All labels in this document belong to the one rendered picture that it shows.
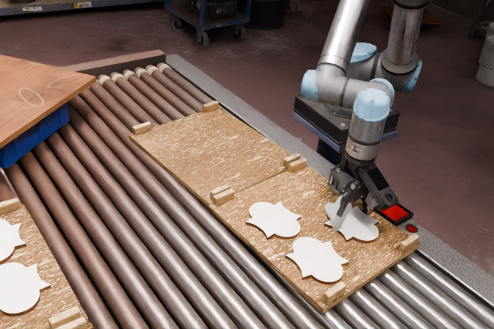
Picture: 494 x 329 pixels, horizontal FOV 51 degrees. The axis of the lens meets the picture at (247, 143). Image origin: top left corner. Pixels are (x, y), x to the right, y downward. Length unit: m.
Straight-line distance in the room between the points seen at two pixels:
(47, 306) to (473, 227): 2.43
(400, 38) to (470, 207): 1.80
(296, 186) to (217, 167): 0.23
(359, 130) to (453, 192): 2.19
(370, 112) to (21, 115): 0.94
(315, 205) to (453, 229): 1.74
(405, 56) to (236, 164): 0.62
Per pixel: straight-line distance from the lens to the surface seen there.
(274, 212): 1.32
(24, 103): 1.62
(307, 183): 1.46
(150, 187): 1.44
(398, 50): 1.67
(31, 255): 1.25
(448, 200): 3.25
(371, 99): 1.15
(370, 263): 1.26
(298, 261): 1.21
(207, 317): 1.13
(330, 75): 1.28
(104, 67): 2.06
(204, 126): 1.67
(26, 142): 1.59
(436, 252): 1.39
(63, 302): 1.14
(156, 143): 1.58
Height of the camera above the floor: 1.78
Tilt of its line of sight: 32 degrees down
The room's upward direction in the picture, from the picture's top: 5 degrees clockwise
